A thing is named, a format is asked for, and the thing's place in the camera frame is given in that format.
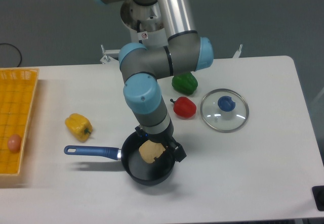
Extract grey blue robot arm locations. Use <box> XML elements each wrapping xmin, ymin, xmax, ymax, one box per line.
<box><xmin>98</xmin><ymin>0</ymin><xmax>214</xmax><ymax>161</ymax></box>

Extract black cable on floor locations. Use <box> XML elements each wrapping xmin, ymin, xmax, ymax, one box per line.
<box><xmin>0</xmin><ymin>43</ymin><xmax>23</xmax><ymax>68</ymax></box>

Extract yellow bell pepper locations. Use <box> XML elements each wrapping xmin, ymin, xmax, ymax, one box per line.
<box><xmin>65</xmin><ymin>113</ymin><xmax>93</xmax><ymax>143</ymax></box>

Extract green bell pepper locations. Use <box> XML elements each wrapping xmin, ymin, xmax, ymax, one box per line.
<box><xmin>172</xmin><ymin>72</ymin><xmax>198</xmax><ymax>96</ymax></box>

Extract beige bread roll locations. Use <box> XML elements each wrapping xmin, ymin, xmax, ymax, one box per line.
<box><xmin>139</xmin><ymin>140</ymin><xmax>166</xmax><ymax>164</ymax></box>

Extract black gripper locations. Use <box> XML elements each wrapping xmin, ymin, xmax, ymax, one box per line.
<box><xmin>135</xmin><ymin>124</ymin><xmax>187</xmax><ymax>162</ymax></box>

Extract glass lid blue knob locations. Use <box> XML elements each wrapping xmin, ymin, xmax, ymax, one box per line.
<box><xmin>199</xmin><ymin>88</ymin><xmax>250</xmax><ymax>133</ymax></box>

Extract red bell pepper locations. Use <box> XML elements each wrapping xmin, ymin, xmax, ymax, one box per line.
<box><xmin>170</xmin><ymin>97</ymin><xmax>197</xmax><ymax>119</ymax></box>

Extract black device at table edge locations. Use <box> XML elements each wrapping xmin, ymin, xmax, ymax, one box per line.
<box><xmin>312</xmin><ymin>186</ymin><xmax>324</xmax><ymax>211</ymax></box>

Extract brown egg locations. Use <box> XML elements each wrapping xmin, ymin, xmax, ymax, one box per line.
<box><xmin>7</xmin><ymin>134</ymin><xmax>22</xmax><ymax>153</ymax></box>

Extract dark blue saucepan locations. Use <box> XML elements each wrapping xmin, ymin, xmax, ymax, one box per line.
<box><xmin>64</xmin><ymin>132</ymin><xmax>175</xmax><ymax>186</ymax></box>

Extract yellow plastic basket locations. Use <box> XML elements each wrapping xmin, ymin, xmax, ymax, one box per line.
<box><xmin>1</xmin><ymin>67</ymin><xmax>39</xmax><ymax>176</ymax></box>

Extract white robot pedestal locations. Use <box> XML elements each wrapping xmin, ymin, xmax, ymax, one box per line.
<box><xmin>120</xmin><ymin>0</ymin><xmax>168</xmax><ymax>49</ymax></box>

